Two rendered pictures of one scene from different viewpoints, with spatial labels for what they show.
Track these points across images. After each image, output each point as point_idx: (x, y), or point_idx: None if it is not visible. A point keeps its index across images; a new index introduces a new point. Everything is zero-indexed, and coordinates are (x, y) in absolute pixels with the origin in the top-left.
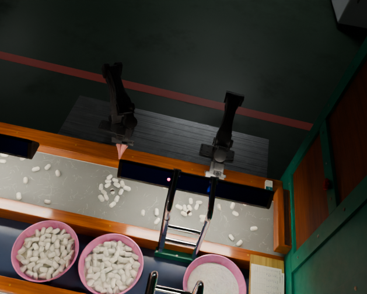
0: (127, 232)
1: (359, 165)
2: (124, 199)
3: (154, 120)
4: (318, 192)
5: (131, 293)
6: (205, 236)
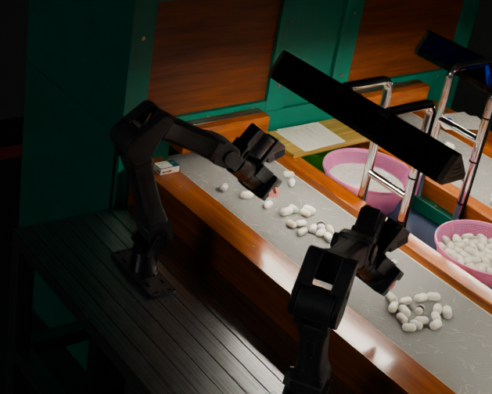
0: (438, 256)
1: None
2: (406, 294)
3: (186, 393)
4: (234, 24)
5: None
6: (325, 204)
